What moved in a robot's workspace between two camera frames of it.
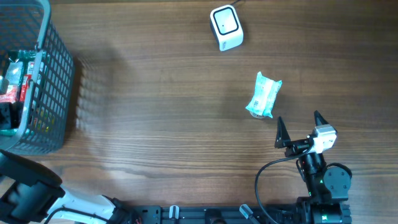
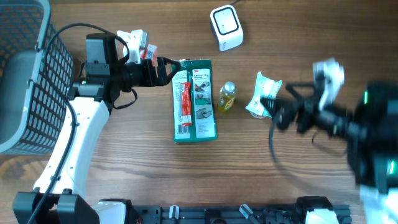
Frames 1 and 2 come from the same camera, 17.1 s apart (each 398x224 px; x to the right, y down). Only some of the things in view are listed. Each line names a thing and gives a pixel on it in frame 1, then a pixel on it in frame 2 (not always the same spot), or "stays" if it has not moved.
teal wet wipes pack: (265, 90) stays
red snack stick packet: (26, 81) to (186, 101)
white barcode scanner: (226, 27) stays
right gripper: (283, 140) to (308, 111)
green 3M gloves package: (31, 55) to (193, 102)
